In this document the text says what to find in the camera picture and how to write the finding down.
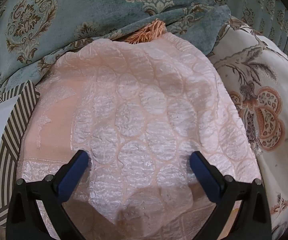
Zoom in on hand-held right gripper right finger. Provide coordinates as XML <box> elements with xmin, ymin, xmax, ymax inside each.
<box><xmin>189</xmin><ymin>151</ymin><xmax>272</xmax><ymax>240</ymax></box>

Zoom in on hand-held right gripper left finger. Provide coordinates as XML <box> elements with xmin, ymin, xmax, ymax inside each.
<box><xmin>5</xmin><ymin>149</ymin><xmax>92</xmax><ymax>240</ymax></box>

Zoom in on striped cardboard box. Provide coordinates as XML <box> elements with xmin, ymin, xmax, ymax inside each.
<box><xmin>0</xmin><ymin>80</ymin><xmax>41</xmax><ymax>233</ymax></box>

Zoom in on pink textured cloth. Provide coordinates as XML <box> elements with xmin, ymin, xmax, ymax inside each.
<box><xmin>0</xmin><ymin>21</ymin><xmax>262</xmax><ymax>240</ymax></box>

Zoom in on cream floral pillow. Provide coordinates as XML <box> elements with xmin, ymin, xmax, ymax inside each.
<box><xmin>208</xmin><ymin>16</ymin><xmax>288</xmax><ymax>240</ymax></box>

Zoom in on teal damask blanket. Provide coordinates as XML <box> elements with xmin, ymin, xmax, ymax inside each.
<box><xmin>0</xmin><ymin>0</ymin><xmax>288</xmax><ymax>105</ymax></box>

